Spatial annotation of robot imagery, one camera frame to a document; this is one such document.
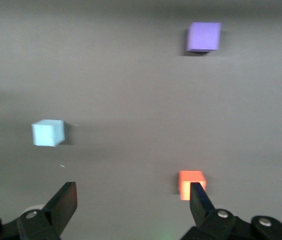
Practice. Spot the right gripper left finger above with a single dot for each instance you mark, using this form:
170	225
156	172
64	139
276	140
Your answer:
61	207

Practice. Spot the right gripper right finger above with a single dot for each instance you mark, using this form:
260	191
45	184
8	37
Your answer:
201	207

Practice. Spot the light blue foam block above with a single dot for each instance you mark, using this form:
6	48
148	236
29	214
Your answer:
47	133

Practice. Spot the orange foam block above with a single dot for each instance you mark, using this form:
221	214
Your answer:
184	183

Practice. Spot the purple foam block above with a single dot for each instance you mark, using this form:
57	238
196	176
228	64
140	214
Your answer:
203	37

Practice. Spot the dark grey table mat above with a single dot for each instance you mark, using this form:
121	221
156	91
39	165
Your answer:
131	87

